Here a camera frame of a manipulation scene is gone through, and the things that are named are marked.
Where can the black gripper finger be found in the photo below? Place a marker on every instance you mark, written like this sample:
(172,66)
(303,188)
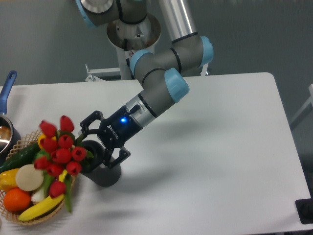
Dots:
(85,130)
(110,161)

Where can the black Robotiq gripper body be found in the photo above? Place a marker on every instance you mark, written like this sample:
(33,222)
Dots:
(115,130)

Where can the dark grey ribbed vase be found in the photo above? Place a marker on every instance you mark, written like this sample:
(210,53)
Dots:
(95,169)

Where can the red tulip bouquet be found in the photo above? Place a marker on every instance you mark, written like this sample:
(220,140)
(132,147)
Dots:
(68,155)

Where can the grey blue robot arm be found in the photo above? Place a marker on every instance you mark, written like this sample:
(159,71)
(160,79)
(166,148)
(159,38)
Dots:
(160,89)

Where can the yellow squash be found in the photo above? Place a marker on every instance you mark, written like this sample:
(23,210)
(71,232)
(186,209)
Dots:
(45,142)

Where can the woven wicker basket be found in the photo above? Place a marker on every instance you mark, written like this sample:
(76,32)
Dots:
(28,140)

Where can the green cucumber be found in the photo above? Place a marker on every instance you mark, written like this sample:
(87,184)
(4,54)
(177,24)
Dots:
(21,158)

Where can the yellow banana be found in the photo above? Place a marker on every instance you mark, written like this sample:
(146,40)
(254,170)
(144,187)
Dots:
(56,195)

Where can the beige round disc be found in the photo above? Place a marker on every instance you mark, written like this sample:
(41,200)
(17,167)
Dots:
(28,178)

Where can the green bok choy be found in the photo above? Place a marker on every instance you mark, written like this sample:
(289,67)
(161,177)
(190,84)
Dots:
(41,162)

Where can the yellow bell pepper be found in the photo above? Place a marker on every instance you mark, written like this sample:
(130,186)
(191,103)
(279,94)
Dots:
(7,179)

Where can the orange fruit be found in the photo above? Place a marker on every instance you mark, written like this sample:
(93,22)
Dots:
(16,200)

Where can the black device at table edge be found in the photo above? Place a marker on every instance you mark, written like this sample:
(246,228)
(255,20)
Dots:
(305,210)

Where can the blue handled steel pot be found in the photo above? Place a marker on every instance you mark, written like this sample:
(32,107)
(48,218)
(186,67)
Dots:
(8,133)

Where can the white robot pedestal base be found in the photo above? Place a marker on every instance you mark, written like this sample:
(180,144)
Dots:
(135,41)

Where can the white frame at right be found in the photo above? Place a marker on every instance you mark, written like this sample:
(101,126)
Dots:
(303,111)

